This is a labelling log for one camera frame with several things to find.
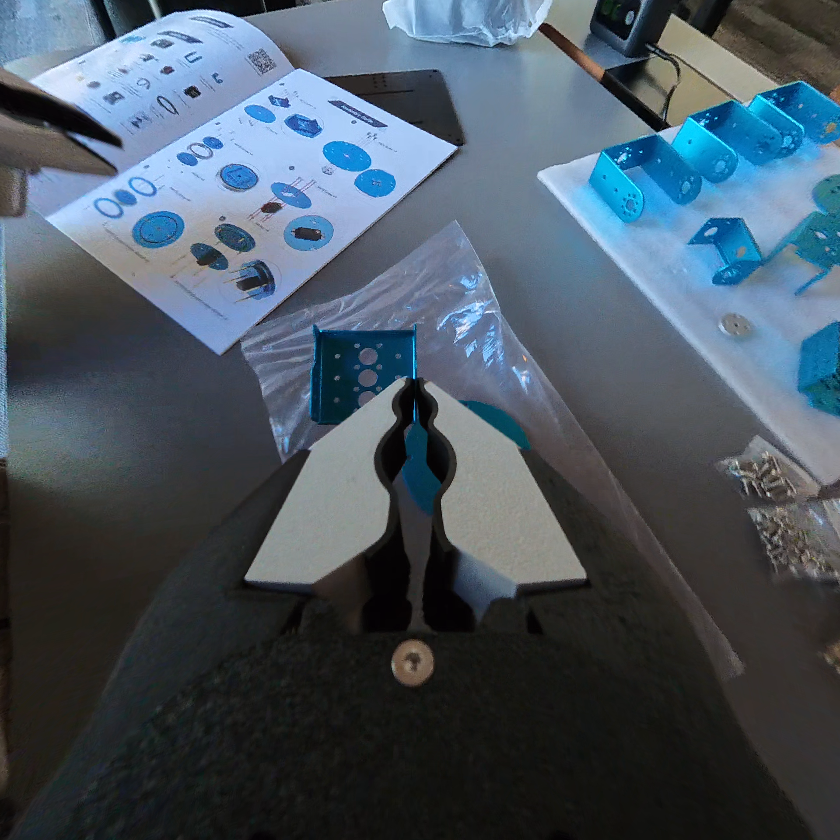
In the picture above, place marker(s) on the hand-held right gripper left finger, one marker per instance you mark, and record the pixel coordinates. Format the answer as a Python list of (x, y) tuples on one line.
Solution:
[(328, 518)]

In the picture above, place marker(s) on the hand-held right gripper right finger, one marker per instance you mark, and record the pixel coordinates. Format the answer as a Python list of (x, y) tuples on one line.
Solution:
[(505, 518)]

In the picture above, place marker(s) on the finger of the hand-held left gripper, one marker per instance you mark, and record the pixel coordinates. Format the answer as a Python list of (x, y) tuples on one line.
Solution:
[(46, 151), (59, 118)]

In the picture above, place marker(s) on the teal round metal plate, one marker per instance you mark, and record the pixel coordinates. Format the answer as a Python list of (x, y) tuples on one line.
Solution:
[(499, 420)]

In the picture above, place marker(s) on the blue square metal bracket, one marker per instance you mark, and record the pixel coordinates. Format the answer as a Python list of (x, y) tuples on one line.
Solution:
[(348, 374)]

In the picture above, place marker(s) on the pile of small hardware bags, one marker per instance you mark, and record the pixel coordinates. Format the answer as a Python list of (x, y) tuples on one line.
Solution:
[(787, 525)]

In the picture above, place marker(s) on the grey desk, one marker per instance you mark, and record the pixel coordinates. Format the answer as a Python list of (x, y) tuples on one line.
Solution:
[(131, 426)]

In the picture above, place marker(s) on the clear plastic bag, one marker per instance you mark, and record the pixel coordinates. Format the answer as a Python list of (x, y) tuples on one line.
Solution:
[(472, 315)]

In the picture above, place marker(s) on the assembly instruction sheet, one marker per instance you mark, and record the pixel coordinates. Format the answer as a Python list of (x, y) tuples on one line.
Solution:
[(262, 229)]

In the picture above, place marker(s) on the white foam sheet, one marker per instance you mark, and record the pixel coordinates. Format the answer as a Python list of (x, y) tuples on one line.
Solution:
[(656, 275)]

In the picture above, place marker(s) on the small silver round hub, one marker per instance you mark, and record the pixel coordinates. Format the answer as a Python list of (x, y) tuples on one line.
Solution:
[(735, 326)]

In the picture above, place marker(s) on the black flat pad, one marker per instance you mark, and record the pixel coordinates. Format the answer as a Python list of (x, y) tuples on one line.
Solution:
[(420, 105)]

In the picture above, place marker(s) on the white plastic bag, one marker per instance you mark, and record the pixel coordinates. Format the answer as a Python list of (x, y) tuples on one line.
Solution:
[(472, 19)]

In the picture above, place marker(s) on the small device with screen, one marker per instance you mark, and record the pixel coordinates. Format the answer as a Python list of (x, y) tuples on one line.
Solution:
[(630, 23)]

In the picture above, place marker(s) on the perforated blue U bracket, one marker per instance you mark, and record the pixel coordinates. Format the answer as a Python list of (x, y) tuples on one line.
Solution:
[(823, 374)]

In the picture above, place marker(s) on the small blue angle bracket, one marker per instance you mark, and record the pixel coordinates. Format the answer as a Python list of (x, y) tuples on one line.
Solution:
[(728, 243)]

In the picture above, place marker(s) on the long blue U bracket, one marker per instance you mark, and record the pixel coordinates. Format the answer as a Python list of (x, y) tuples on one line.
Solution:
[(800, 105), (643, 164), (722, 131)]

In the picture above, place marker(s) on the green round plate with bracket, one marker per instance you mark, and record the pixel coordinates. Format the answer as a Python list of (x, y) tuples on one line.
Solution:
[(820, 236)]

